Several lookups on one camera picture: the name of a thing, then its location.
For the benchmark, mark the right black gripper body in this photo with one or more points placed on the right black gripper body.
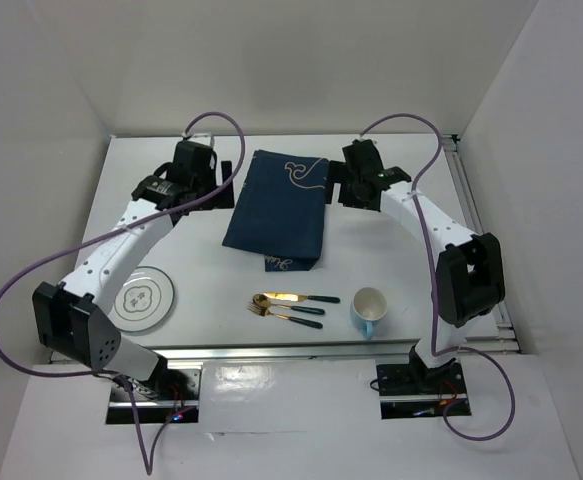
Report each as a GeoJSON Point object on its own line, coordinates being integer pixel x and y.
{"type": "Point", "coordinates": [351, 195]}

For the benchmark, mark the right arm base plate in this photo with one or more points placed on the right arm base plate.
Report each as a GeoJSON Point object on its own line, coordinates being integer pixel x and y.
{"type": "Point", "coordinates": [402, 397]}

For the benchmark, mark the gold knife green handle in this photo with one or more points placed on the gold knife green handle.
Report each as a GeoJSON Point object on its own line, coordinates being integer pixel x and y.
{"type": "Point", "coordinates": [292, 297]}

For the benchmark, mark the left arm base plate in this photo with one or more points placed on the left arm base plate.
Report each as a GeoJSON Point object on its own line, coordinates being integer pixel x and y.
{"type": "Point", "coordinates": [180, 404]}

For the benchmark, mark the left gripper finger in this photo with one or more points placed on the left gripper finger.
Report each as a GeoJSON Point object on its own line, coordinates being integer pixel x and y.
{"type": "Point", "coordinates": [226, 167]}
{"type": "Point", "coordinates": [222, 200]}

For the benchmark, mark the white plate green rim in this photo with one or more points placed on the white plate green rim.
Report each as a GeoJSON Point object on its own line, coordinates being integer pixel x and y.
{"type": "Point", "coordinates": [144, 302]}

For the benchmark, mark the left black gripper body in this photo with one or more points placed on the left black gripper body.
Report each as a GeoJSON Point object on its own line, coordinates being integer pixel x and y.
{"type": "Point", "coordinates": [205, 184]}

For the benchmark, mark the gold spoon green handle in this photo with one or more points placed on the gold spoon green handle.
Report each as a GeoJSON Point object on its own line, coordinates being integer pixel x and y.
{"type": "Point", "coordinates": [262, 301]}

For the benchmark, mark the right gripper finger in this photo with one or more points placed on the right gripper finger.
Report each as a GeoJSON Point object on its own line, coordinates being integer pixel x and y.
{"type": "Point", "coordinates": [332, 190]}
{"type": "Point", "coordinates": [337, 172]}

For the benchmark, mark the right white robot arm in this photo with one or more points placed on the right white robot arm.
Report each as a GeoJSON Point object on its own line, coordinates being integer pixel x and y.
{"type": "Point", "coordinates": [465, 267]}

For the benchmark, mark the gold fork green handle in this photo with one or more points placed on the gold fork green handle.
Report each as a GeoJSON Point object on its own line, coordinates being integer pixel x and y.
{"type": "Point", "coordinates": [264, 312]}

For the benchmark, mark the light blue mug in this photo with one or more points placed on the light blue mug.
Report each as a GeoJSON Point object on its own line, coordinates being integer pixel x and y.
{"type": "Point", "coordinates": [368, 307]}

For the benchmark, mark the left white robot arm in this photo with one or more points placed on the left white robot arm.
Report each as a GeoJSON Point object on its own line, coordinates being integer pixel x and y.
{"type": "Point", "coordinates": [72, 315]}

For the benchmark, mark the aluminium rail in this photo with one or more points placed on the aluminium rail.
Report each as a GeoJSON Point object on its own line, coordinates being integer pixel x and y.
{"type": "Point", "coordinates": [476, 220]}
{"type": "Point", "coordinates": [506, 344]}

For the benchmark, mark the navy blue whale placemat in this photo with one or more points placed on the navy blue whale placemat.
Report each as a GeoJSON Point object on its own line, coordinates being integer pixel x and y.
{"type": "Point", "coordinates": [280, 212]}

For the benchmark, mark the aluminium rail right side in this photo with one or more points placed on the aluminium rail right side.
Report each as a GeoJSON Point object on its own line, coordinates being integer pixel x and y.
{"type": "Point", "coordinates": [476, 220]}

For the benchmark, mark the aluminium rail front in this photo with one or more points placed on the aluminium rail front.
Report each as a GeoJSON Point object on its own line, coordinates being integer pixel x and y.
{"type": "Point", "coordinates": [506, 344]}

